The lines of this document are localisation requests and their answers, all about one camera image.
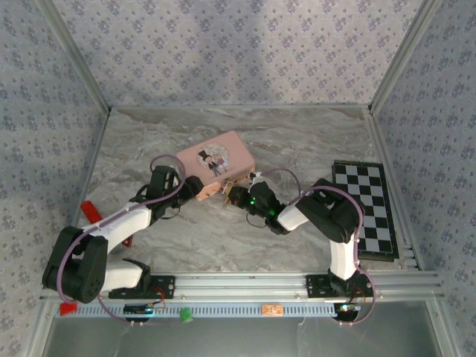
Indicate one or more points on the small red block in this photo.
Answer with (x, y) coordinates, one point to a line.
(68, 308)

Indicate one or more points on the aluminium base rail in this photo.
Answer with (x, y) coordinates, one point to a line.
(241, 284)

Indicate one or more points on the aluminium frame post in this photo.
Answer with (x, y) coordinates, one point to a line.
(405, 56)
(74, 56)

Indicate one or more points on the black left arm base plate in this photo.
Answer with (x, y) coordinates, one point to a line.
(167, 286)

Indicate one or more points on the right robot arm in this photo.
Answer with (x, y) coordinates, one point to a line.
(342, 256)

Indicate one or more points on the brass padlock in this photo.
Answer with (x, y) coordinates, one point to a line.
(225, 201)

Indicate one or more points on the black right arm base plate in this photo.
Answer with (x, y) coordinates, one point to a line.
(316, 286)

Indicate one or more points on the black white chessboard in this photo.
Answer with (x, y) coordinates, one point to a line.
(375, 193)

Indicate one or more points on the pink cartoon couple box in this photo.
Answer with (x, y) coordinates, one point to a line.
(234, 148)

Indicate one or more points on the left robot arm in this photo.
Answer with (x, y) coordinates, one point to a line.
(122, 223)

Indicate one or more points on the red flat strip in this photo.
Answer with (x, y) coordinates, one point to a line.
(91, 212)

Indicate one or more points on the orange label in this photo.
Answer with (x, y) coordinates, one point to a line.
(271, 309)

